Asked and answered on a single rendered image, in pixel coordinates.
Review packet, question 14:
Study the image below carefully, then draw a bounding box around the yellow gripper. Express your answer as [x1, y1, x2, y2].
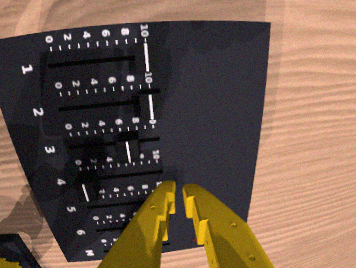
[97, 181, 274, 268]

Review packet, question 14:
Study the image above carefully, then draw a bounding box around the black lighting desk panel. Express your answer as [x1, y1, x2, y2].
[0, 20, 271, 262]

